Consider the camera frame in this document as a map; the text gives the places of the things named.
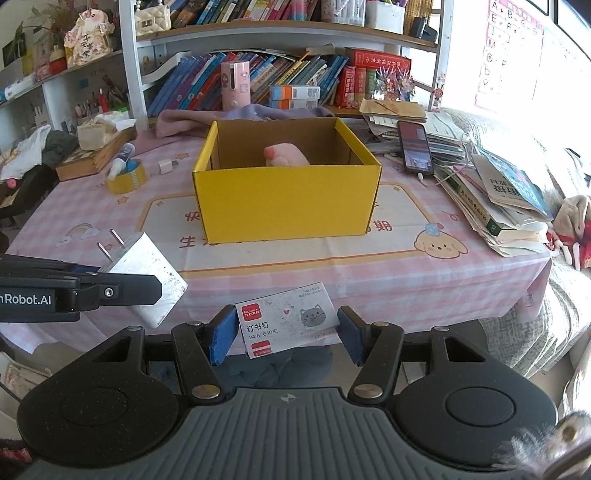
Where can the colourful figure stand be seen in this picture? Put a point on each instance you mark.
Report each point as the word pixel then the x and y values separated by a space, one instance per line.
pixel 392 83

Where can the white quilted handbag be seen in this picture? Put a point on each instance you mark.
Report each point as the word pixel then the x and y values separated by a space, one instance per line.
pixel 152 18

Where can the grey furry cloth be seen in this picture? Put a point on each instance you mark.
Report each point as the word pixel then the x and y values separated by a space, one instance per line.
pixel 554 443

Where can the dark grey garment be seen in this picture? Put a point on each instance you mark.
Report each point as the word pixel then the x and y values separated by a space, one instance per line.
pixel 60 145

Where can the purple cloth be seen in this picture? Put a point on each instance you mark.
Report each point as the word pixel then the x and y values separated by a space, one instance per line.
pixel 277 113

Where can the white shelf unit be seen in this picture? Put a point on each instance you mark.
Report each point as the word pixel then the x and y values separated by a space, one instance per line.
pixel 131 69

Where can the pink rectangular box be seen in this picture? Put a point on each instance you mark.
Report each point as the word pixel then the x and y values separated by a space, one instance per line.
pixel 235 87

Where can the row of blue books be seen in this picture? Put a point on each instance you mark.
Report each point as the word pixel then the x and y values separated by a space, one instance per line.
pixel 194 83

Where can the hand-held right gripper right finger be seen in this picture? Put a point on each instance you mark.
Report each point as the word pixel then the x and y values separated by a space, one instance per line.
pixel 353 334

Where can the red white jar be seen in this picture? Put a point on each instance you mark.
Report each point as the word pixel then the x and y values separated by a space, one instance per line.
pixel 57 62

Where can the white glue bottle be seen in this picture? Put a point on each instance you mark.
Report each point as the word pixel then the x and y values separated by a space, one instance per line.
pixel 121 159

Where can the beige plush doll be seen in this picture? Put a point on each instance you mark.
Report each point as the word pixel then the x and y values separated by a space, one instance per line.
pixel 572 217

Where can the yellow tape roll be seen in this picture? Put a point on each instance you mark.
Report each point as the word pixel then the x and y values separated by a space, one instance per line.
pixel 124 184

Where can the wooden chess box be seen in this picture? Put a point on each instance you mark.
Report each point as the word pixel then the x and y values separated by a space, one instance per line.
pixel 87 161

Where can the pen holder with pens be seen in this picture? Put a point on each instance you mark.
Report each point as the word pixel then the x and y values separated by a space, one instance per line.
pixel 102 101

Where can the large red book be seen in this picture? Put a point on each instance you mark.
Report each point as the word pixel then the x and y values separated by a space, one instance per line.
pixel 378 57

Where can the shelf row of colourful books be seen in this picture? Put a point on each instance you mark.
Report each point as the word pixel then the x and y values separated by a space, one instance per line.
pixel 221 9

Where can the brown envelope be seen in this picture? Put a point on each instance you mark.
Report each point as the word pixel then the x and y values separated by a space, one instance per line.
pixel 392 110

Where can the orange white small box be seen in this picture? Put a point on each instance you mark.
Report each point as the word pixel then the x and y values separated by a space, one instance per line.
pixel 295 91
pixel 291 104

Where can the white charger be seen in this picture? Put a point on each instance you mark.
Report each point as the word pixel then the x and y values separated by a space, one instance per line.
pixel 138 258

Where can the pink doll figure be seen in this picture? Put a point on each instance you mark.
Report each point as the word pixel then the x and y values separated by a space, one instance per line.
pixel 87 37

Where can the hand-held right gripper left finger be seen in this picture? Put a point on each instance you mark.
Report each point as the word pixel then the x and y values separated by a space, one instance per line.
pixel 225 334

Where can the small white adapter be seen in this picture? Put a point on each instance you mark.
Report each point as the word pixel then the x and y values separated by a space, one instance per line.
pixel 165 167

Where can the pink checked tablecloth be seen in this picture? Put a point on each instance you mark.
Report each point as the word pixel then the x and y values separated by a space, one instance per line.
pixel 415 277

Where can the white shirt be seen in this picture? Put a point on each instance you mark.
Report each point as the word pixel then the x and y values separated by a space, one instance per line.
pixel 27 152

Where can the white staple box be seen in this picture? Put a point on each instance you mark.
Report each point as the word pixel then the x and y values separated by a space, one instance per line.
pixel 286 323

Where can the pink cloth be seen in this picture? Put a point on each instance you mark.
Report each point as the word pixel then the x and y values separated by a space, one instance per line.
pixel 184 122

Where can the red thick dictionary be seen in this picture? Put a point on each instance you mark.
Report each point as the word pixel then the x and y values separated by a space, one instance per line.
pixel 345 87

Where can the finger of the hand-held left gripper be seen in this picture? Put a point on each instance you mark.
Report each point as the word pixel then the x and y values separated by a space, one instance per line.
pixel 46 265
pixel 134 290

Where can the yellow cardboard box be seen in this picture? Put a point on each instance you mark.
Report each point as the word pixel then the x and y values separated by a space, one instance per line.
pixel 286 203

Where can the white storage box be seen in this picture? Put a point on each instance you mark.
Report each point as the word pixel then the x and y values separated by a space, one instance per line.
pixel 385 16

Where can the cream tissue pack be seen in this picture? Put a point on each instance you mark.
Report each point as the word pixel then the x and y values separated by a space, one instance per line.
pixel 94 134

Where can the pink pig plush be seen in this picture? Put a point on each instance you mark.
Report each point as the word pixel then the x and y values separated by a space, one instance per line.
pixel 286 157

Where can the stack of books and papers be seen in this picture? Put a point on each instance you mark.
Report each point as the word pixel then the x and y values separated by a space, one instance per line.
pixel 489 217

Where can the black smartphone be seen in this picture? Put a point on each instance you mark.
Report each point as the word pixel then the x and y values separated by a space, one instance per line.
pixel 415 147

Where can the alphabet wall poster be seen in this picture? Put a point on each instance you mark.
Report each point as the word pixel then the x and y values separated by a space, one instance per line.
pixel 508 55

